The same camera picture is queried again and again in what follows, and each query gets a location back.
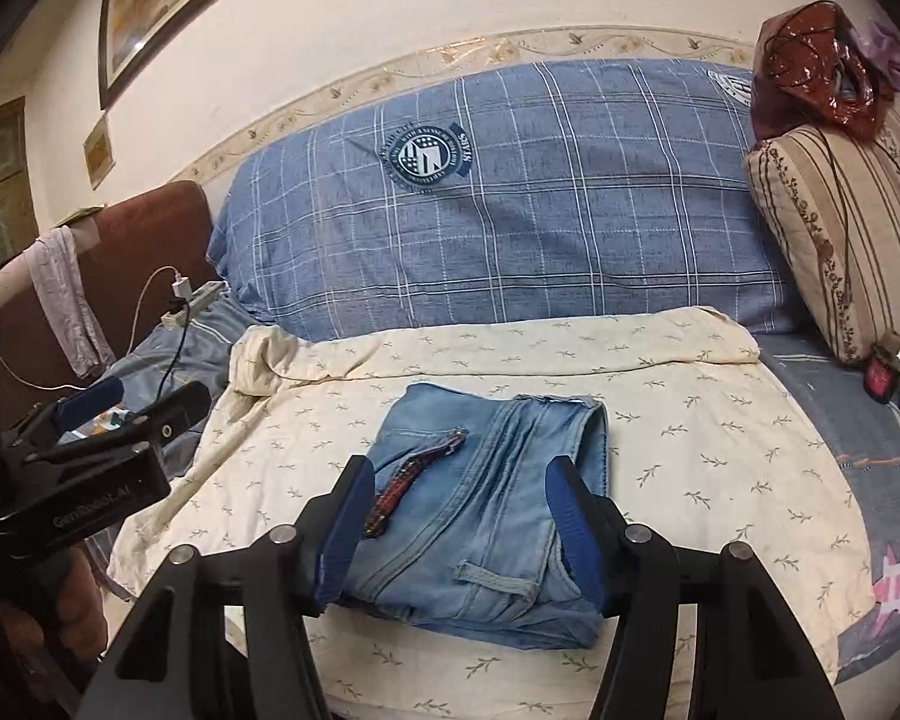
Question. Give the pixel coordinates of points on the left hand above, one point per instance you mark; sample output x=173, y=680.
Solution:
x=78, y=623

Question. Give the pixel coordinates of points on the small gold wall plaque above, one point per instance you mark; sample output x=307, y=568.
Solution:
x=98, y=152

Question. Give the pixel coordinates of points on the lavender cloth on headboard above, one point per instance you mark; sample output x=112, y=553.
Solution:
x=54, y=271

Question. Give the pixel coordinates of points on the white power strip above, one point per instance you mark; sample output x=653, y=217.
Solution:
x=193, y=300

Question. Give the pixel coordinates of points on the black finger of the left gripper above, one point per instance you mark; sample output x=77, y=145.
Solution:
x=162, y=421

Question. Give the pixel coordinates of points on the white charger with cable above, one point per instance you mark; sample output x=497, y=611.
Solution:
x=73, y=387

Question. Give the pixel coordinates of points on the blue denim pants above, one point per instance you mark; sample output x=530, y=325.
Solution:
x=461, y=540

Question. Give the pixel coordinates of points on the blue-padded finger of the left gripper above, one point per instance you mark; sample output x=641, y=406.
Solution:
x=44, y=426

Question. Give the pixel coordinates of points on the beige striped pillow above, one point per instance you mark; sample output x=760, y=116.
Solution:
x=832, y=204

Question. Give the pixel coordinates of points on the red black small device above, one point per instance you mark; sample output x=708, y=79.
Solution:
x=881, y=377

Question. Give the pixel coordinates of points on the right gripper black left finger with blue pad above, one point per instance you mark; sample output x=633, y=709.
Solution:
x=291, y=573

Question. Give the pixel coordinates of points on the blue plaid pillow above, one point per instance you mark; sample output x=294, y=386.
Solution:
x=538, y=191

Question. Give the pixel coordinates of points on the dark red shiny bag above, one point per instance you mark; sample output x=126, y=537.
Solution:
x=809, y=69

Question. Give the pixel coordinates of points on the brown headboard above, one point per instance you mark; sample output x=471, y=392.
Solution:
x=127, y=253

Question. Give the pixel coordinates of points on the blue grey patterned blanket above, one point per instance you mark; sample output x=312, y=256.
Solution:
x=864, y=438

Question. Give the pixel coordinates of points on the cream leaf-print bedsheet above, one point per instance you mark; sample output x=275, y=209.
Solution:
x=705, y=445

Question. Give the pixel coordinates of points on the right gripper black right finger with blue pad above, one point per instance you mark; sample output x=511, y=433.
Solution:
x=629, y=574

